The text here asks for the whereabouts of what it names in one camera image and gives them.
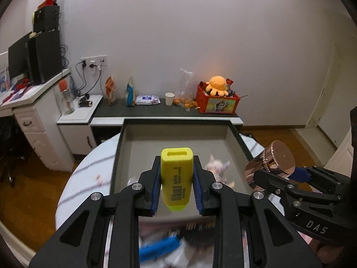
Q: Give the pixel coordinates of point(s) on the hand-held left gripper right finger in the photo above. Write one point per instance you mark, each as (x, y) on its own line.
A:
(198, 198)

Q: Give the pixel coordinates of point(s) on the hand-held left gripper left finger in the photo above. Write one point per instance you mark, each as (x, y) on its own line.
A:
(154, 198)

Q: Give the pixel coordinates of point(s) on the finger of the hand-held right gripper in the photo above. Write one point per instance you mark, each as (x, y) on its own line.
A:
(299, 173)
(269, 182)

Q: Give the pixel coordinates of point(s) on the rose gold jar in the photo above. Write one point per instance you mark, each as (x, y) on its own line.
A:
(274, 156)

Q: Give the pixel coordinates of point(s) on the yellow highlighter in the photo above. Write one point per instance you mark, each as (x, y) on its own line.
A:
(177, 173)

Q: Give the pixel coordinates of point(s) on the pink box with green rim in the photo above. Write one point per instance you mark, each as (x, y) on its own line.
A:
(178, 136)

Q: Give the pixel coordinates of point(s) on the pink cloth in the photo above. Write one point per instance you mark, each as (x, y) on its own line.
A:
(309, 241)

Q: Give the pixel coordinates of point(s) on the pink doll figure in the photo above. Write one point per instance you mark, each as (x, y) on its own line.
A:
(216, 169)

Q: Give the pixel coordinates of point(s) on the white side cabinet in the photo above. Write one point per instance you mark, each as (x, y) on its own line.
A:
(343, 156)

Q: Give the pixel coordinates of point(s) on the blue highlighter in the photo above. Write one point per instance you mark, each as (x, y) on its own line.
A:
(159, 248)

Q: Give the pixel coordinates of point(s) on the white striped tablecloth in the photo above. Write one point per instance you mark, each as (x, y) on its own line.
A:
(83, 178)

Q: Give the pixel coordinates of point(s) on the dark-topped white bench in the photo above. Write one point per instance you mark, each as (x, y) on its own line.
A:
(156, 111)

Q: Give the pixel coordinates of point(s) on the red plastic crate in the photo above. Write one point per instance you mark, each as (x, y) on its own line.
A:
(219, 104)

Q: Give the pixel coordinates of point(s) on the wet wipes pack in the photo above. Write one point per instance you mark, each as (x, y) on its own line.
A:
(147, 100)

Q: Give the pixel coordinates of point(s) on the white paper cup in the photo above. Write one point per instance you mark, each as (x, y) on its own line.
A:
(169, 99)

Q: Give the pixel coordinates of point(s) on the low white cabinet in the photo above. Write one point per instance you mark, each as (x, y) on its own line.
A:
(75, 134)

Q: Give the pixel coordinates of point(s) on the clear plastic bag of oranges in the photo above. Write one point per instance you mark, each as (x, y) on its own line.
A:
(185, 95)

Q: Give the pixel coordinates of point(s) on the blue snack bag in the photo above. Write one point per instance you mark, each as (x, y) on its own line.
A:
(130, 93)

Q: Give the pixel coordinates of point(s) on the orange octopus plush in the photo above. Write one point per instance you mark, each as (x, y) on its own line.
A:
(217, 85)

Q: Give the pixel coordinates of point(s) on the orange snack bag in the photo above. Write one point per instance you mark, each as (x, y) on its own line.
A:
(110, 90)

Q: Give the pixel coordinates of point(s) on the black cylindrical device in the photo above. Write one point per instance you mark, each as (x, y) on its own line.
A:
(86, 102)

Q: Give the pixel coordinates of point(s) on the clear bottle with orange cap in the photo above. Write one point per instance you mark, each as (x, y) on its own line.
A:
(67, 100)

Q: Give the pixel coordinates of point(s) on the white desk with drawers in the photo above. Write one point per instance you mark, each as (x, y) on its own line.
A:
(36, 122)

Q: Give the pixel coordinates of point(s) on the red and blue papers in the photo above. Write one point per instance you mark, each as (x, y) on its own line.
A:
(18, 89)

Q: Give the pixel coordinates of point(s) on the tall black speaker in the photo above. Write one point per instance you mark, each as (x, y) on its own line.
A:
(44, 58)

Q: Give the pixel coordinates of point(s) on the white and blue carton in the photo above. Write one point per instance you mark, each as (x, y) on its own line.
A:
(3, 79)

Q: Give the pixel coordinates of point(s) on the black computer monitor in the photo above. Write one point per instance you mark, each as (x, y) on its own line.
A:
(18, 58)

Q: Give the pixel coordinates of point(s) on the small black box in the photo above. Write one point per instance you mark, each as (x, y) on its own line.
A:
(46, 18)

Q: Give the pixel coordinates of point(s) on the white door frame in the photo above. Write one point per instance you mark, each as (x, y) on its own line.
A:
(320, 109)

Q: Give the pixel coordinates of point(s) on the white wall outlet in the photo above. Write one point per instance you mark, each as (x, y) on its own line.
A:
(93, 61)

